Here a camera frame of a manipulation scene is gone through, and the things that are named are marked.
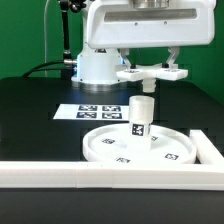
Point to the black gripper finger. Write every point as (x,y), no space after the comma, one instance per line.
(124,53)
(174,53)

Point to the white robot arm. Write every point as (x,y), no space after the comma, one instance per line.
(97,67)

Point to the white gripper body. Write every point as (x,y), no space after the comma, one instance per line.
(123,24)

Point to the white sheet with markers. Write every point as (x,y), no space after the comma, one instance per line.
(92,112)

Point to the white round table top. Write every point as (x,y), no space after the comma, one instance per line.
(109,144)

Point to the white L-shaped border fence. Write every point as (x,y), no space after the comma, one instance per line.
(207,174)

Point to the white cross-shaped table base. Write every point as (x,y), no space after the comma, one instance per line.
(149,74)

